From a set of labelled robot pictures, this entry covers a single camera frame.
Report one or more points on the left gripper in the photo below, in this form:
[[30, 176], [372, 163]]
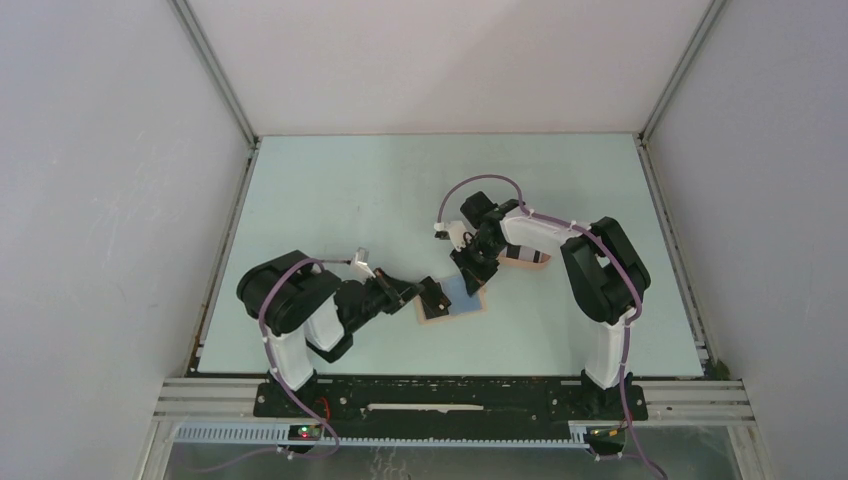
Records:
[[397, 291]]

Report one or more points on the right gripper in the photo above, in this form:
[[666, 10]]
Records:
[[474, 277]]

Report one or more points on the beige leather card holder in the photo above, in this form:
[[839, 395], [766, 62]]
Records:
[[462, 303]]

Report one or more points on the white credit card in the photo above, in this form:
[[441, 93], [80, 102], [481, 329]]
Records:
[[522, 254]]

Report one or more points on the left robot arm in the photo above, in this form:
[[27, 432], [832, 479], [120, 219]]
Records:
[[303, 308]]

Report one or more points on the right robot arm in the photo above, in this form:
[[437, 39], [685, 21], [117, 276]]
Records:
[[607, 276]]

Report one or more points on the pink oval tray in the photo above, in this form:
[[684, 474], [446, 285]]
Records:
[[531, 266]]

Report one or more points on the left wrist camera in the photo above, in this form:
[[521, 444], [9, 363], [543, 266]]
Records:
[[359, 265]]

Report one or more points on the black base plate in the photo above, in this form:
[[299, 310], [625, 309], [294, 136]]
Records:
[[453, 408]]

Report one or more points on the aluminium frame rail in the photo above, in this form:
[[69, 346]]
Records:
[[220, 410]]

